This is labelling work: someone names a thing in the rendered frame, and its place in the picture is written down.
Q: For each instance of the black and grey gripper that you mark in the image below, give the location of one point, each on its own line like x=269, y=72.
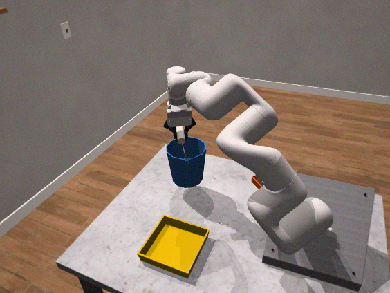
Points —
x=171, y=123

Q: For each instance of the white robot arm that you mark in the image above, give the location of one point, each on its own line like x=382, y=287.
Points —
x=280, y=206

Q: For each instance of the yellow square tray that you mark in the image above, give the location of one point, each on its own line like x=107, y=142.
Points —
x=174, y=245

